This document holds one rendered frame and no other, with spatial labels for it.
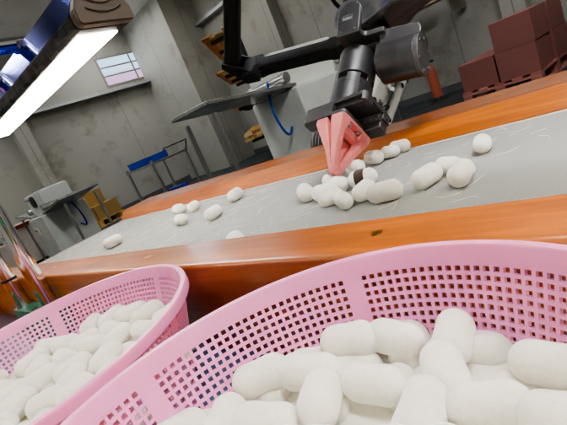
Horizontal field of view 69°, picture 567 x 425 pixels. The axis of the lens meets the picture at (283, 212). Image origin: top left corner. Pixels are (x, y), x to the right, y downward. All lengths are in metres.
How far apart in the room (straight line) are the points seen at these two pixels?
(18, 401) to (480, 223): 0.34
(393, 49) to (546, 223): 0.41
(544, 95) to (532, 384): 0.43
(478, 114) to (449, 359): 0.44
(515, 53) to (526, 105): 4.81
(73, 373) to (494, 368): 0.29
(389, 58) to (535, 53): 4.77
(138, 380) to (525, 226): 0.21
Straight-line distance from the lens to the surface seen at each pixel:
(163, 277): 0.41
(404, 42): 0.60
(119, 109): 11.37
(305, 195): 0.52
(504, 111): 0.58
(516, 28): 5.35
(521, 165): 0.41
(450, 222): 0.26
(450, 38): 7.48
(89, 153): 10.82
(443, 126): 0.61
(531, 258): 0.21
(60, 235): 5.89
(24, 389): 0.40
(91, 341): 0.41
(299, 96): 4.17
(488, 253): 0.21
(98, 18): 0.60
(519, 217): 0.25
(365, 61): 0.63
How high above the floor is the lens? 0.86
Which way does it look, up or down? 14 degrees down
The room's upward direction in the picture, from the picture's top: 23 degrees counter-clockwise
